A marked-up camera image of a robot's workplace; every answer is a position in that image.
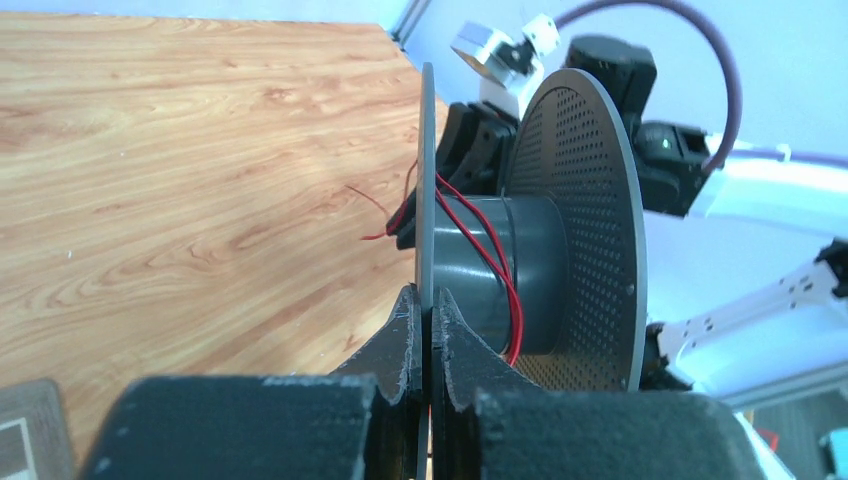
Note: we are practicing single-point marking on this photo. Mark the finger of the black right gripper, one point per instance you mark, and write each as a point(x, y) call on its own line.
point(401, 225)

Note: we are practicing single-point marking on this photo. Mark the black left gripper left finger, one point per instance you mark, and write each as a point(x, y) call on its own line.
point(361, 421)

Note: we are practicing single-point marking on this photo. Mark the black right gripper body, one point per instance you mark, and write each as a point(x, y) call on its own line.
point(476, 142)

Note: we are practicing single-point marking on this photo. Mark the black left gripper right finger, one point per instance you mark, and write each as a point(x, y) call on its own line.
point(491, 422)

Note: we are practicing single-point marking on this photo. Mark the black cable spool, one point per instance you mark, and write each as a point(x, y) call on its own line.
point(567, 223)

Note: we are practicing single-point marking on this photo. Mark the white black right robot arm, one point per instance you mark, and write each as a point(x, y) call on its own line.
point(746, 265)

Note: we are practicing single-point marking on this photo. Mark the wooden chessboard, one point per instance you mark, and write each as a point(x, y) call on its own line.
point(35, 443)

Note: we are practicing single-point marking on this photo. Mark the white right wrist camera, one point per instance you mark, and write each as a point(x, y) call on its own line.
point(503, 60)

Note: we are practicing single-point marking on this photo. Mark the aluminium frame post right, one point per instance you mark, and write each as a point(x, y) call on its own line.
point(407, 21)

